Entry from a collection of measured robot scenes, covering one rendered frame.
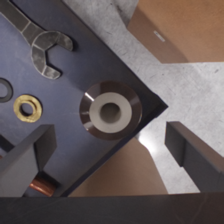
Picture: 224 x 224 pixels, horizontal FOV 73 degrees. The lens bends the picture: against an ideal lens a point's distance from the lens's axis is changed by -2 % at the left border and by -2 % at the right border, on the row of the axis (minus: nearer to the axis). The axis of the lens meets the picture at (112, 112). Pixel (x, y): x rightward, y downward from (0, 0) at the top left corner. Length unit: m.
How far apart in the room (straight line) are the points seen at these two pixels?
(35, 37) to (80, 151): 0.26
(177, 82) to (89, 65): 1.05
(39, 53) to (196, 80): 1.21
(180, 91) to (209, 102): 0.26
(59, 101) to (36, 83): 0.06
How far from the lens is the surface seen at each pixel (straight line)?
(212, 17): 0.52
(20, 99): 0.39
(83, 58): 0.34
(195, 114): 1.45
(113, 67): 0.33
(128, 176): 0.65
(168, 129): 0.16
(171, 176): 1.66
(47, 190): 0.45
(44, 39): 0.35
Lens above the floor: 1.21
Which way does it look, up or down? 74 degrees down
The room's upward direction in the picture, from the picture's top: 178 degrees clockwise
